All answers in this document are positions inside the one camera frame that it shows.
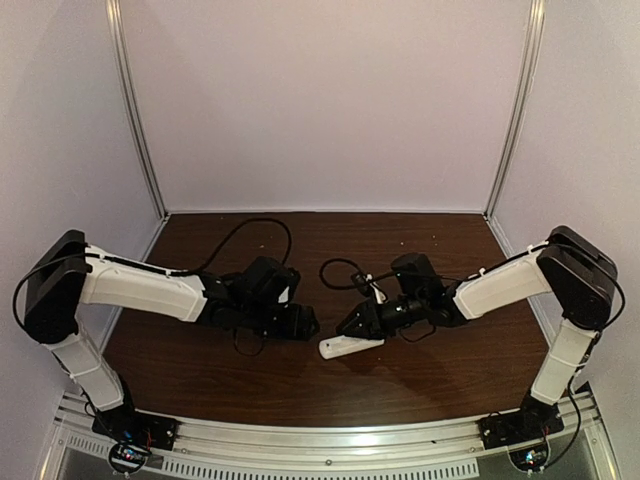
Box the white remote control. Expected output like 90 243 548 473
318 335 385 360

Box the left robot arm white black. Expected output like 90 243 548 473
12 230 319 438

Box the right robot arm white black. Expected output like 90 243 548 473
319 225 624 432

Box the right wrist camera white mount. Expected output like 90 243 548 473
351 273 388 304

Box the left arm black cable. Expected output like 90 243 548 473
189 215 294 276

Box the curved aluminium front rail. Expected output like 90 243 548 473
34 392 622 479

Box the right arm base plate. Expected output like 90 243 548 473
477 407 564 450

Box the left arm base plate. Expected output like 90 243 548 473
92 405 179 451

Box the right aluminium frame post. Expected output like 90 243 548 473
484 0 546 221

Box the aluminium frame post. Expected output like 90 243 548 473
484 0 546 221
105 0 169 220

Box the left aluminium frame post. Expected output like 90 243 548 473
105 0 169 220

